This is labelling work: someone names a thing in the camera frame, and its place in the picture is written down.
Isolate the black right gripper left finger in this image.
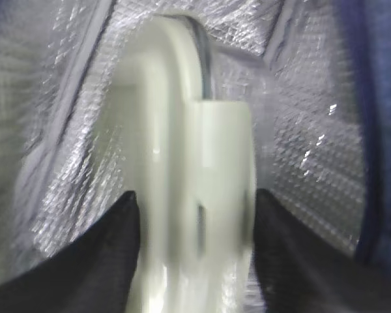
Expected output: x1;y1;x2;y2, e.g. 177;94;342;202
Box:
0;191;140;312

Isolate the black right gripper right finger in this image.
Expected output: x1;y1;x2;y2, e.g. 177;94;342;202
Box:
253;188;391;312

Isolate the navy blue lunch bag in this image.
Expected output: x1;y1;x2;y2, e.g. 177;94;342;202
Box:
0;1;391;275

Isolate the green lidded lunch box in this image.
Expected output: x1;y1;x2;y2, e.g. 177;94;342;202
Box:
95;12;256;312

